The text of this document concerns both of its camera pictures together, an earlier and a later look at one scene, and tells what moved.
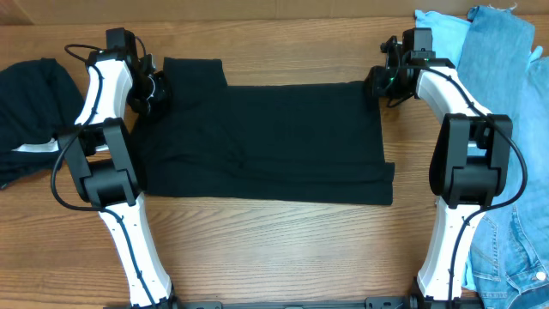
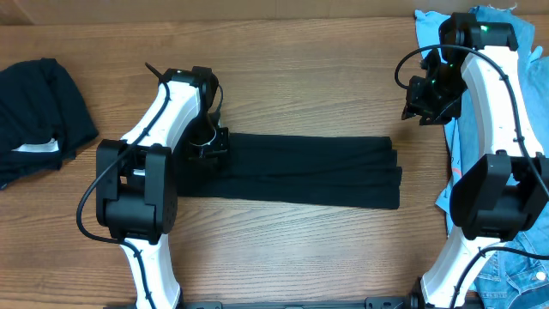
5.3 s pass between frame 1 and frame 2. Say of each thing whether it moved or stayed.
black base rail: stayed
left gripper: moved
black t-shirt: moved
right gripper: moved
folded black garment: stayed
